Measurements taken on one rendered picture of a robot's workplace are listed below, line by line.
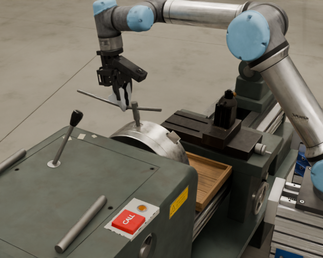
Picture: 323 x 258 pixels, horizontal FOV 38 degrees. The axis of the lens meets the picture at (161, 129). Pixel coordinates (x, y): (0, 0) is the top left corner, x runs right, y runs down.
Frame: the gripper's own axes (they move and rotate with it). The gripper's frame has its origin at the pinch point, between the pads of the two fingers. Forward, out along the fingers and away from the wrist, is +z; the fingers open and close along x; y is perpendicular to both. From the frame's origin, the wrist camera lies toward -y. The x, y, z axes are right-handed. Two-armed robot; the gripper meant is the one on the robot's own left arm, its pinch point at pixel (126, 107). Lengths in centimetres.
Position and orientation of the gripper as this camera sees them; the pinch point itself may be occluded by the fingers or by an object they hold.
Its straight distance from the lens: 159.9
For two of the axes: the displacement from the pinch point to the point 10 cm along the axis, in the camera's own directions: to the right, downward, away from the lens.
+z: 1.2, 9.1, 4.0
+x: -4.9, 4.1, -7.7
